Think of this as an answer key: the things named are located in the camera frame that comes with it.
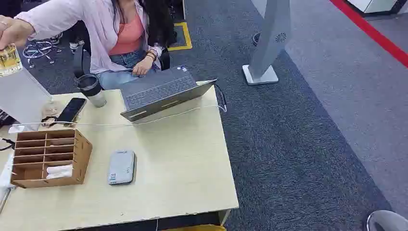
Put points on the white shoe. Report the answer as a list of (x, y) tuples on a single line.
[(76, 45), (56, 38)]

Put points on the person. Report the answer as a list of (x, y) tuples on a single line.
[(105, 38)]

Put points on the wooden card box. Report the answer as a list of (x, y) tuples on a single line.
[(81, 156)]

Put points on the white cards stack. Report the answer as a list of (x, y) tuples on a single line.
[(60, 171)]

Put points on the black smartphone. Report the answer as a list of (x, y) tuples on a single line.
[(72, 109)]

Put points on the grey laptop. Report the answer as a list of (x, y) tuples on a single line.
[(159, 87)]

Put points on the chrome chair base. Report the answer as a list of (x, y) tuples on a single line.
[(39, 51)]

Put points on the person's right hand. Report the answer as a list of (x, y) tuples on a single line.
[(14, 32)]

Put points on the grey standing pillar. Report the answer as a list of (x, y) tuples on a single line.
[(271, 35)]

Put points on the tumbler with black lid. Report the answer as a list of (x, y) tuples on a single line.
[(92, 91)]

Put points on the person's hand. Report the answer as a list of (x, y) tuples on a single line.
[(14, 32), (142, 66)]

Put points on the person's left hand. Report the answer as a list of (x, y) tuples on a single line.
[(142, 66)]

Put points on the clear glass base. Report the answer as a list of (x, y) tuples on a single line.
[(50, 109)]

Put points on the clear bottle with yellow label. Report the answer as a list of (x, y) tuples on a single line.
[(9, 62)]

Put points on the black keyboard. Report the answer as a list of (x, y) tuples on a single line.
[(4, 118)]

